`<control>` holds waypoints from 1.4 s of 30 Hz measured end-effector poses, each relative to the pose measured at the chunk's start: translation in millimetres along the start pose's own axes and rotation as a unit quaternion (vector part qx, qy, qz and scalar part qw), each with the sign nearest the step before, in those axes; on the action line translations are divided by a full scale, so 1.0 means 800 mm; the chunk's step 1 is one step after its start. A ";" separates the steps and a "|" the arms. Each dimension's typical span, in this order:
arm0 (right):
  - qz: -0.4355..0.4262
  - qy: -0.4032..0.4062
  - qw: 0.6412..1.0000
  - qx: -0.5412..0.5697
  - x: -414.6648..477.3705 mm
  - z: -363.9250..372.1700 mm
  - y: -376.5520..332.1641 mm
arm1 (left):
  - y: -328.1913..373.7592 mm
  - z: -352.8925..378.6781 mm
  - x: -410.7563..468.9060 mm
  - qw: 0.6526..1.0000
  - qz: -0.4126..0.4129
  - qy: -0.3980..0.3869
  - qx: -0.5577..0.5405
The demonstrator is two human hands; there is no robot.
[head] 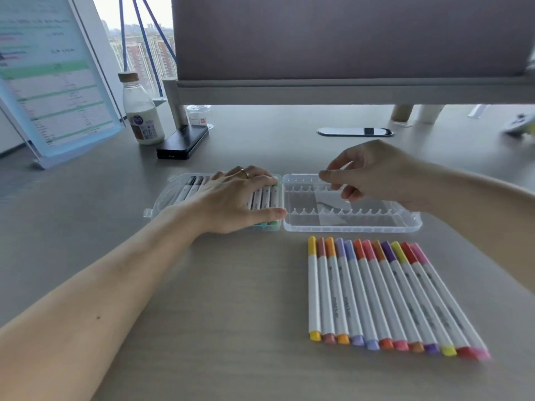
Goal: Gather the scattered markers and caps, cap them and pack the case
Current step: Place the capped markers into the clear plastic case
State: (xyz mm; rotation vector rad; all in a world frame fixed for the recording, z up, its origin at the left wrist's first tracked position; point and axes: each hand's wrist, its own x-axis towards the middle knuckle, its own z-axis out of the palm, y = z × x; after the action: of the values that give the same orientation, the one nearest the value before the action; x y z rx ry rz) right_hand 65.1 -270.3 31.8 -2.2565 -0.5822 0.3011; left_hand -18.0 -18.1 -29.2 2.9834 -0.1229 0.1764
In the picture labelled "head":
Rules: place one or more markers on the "person's left hand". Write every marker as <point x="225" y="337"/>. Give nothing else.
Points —
<point x="225" y="204"/>

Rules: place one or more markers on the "person's right hand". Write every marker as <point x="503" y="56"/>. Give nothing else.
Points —
<point x="384" y="171"/>

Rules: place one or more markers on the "sky-blue-ended white marker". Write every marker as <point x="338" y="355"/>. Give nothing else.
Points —
<point x="251" y="201"/>

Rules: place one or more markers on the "tan-ended white marker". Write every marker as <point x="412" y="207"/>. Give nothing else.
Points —
<point x="201" y="185"/>

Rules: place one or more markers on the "brown-ended white marker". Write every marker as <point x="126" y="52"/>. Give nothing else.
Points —
<point x="193" y="188"/>

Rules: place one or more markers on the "mint-ended white marker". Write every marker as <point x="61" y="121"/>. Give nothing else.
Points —
<point x="266" y="199"/>

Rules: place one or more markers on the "black-ended white marker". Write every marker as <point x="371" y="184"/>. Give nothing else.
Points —
<point x="184" y="192"/>

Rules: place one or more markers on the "clear plastic marker case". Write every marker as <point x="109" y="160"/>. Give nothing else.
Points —
<point x="355" y="219"/>

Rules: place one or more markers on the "copper marker cap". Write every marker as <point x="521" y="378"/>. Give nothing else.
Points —
<point x="378" y="251"/>

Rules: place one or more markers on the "pink marker cap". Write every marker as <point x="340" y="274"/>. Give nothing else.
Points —
<point x="369" y="250"/>

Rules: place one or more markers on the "purple marker cap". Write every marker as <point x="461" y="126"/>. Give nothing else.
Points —
<point x="388" y="252"/>

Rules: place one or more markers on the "red-orange marker cap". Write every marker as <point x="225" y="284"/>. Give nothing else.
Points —
<point x="359" y="249"/>

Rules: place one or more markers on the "yellow-green marker cap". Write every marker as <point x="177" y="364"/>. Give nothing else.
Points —
<point x="399" y="253"/>

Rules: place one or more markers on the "periwinkle marker cap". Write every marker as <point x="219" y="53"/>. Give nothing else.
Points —
<point x="350" y="250"/>

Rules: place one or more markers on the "lavender marker cap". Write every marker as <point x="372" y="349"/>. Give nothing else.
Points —
<point x="340" y="248"/>

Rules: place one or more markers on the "light-pink marker cap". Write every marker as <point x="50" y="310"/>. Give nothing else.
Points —
<point x="419" y="254"/>

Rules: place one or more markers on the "yellow marker cap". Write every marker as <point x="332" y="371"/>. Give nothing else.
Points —
<point x="312" y="246"/>

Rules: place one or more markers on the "pink-ended white marker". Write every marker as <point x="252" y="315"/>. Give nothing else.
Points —
<point x="385" y="300"/>

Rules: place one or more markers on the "red-tipped white marker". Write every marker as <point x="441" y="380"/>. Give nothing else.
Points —
<point x="374" y="300"/>

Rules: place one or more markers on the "copper-ended white marker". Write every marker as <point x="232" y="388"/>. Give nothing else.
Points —
<point x="398" y="300"/>

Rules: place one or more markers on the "dusty-pink-ended white marker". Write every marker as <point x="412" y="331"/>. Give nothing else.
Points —
<point x="326" y="296"/>

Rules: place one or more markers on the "crimson-ended white marker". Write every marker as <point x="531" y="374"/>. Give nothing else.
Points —
<point x="439" y="304"/>

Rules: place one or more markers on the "light-pink-ended white marker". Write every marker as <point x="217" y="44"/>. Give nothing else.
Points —
<point x="451" y="304"/>

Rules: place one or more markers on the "person's right forearm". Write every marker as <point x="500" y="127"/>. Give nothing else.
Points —
<point x="489" y="221"/>

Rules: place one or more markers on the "person's left forearm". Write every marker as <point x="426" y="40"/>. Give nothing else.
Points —
<point x="92" y="317"/>

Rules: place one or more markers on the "brown paper cup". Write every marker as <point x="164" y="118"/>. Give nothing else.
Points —
<point x="402" y="113"/>

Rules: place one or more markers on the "white paper cup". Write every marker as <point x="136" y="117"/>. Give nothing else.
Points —
<point x="430" y="113"/>

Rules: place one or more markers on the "black rectangular power bank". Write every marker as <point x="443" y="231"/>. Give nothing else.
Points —
<point x="182" y="142"/>

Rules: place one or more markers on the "grey desk shelf riser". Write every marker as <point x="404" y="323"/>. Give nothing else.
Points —
<point x="334" y="93"/>

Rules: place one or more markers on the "small clear jar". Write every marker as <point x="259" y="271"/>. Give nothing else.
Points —
<point x="198" y="116"/>

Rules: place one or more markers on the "white paper slip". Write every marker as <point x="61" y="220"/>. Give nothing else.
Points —
<point x="478" y="111"/>

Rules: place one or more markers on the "white milk bottle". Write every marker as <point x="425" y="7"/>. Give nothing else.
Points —
<point x="144" y="116"/>

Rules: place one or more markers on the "grey desk divider shelf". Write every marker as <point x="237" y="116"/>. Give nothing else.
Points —
<point x="355" y="37"/>

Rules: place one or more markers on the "white and yellow controller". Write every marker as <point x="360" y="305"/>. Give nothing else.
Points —
<point x="520" y="126"/>

